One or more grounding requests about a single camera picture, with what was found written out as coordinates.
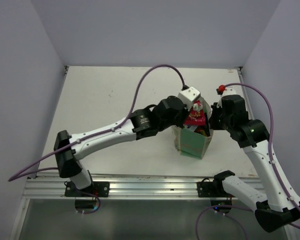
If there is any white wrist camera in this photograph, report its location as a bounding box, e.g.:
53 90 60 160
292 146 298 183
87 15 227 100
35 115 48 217
216 84 237 98
177 86 201 110

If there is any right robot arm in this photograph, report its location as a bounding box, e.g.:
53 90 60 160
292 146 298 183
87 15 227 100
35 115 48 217
209 94 300 233

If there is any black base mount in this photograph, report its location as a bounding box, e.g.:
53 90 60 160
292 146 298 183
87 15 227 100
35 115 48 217
64 181 110 198
196 178 234 198

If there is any green paper bag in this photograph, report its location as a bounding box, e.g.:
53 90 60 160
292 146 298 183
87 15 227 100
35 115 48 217
171 97 214 159

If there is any aluminium mounting rail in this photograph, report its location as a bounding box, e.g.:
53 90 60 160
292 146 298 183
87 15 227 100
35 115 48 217
22 174 266 200

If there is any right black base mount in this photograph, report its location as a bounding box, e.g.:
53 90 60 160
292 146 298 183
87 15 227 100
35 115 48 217
196 178 234 198

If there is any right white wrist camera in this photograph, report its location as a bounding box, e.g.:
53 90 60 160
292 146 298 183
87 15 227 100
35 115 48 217
216 84 237 98

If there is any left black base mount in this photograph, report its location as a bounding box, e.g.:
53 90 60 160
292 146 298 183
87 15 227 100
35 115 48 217
64 181 110 198

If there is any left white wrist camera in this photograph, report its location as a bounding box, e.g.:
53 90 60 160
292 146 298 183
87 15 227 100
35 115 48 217
177 86 201 110

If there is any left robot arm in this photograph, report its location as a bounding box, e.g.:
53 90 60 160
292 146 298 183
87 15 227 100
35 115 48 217
54 96 193 197

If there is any small pink snack packet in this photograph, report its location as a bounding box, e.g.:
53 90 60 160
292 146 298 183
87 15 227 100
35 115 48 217
184 100 206 126

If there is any orange candy bag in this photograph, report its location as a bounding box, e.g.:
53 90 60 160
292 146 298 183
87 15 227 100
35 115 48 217
194 125 211 137

